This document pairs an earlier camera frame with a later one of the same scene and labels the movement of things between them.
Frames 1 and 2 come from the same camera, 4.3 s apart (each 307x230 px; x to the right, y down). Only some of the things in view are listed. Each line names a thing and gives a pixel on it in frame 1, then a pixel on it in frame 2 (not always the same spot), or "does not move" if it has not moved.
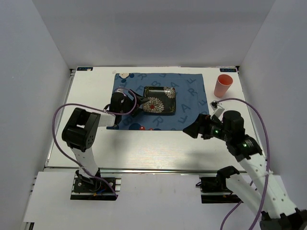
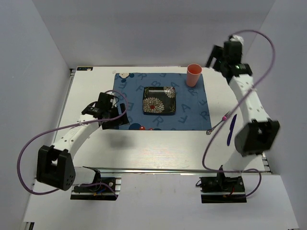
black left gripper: x=140 y=99 to x=122 y=120
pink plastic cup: x=223 y=82 to x=193 y=73
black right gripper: x=200 y=125 to x=217 y=52
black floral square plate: x=162 y=100 does not move
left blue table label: x=84 y=68 does not move
